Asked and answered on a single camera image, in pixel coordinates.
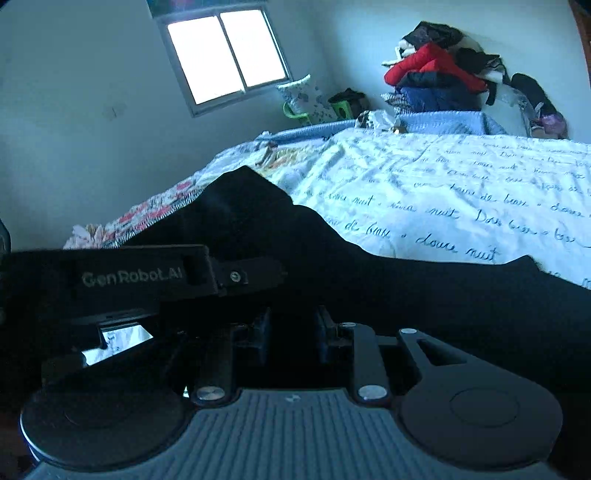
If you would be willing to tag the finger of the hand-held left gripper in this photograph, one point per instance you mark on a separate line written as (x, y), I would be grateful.
(249, 276)

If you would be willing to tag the blue jacket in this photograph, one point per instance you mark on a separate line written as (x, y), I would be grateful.
(434, 99)

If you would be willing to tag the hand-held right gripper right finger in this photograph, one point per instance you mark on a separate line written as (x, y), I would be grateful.
(369, 360)

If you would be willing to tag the floral bed sheet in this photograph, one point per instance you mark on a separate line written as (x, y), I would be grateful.
(152, 207)

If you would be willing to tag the black pants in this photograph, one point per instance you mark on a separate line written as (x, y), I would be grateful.
(415, 286)

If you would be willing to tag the black bag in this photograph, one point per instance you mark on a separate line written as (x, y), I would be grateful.
(531, 90)

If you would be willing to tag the black clothing pile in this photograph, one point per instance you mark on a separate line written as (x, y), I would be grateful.
(434, 32)

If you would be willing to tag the floral pillow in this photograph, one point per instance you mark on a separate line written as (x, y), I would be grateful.
(304, 94)

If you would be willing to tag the window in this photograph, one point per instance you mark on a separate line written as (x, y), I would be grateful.
(221, 55)

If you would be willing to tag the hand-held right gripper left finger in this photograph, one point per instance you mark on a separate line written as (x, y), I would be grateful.
(217, 360)

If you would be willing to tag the green plastic chair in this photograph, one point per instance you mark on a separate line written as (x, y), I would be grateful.
(291, 110)

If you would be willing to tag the blue knitted blanket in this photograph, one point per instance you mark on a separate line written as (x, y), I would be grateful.
(443, 122)

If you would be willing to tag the red jacket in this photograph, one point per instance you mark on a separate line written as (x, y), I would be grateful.
(429, 60)

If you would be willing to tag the white script-printed bedspread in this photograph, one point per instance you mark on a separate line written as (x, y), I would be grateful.
(461, 184)

